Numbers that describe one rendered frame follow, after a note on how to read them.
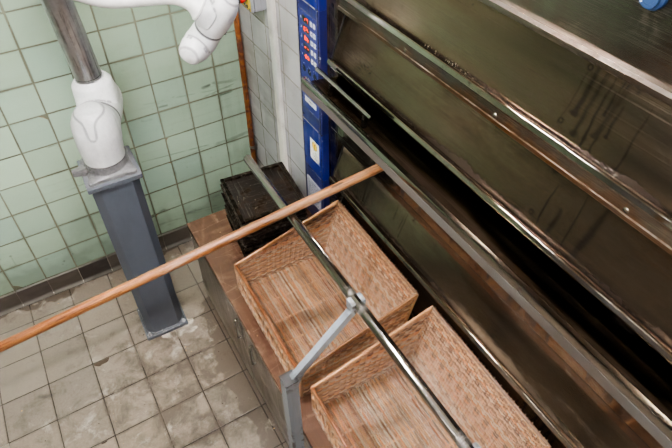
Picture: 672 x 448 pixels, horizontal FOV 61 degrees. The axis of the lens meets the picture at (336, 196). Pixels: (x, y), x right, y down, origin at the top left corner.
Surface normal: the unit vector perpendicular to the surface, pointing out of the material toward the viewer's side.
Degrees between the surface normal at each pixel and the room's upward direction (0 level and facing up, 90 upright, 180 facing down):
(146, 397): 0
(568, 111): 70
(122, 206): 90
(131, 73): 90
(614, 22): 90
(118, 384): 0
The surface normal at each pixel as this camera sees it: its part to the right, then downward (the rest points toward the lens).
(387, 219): -0.81, 0.08
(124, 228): 0.49, 0.59
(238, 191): 0.00, -0.73
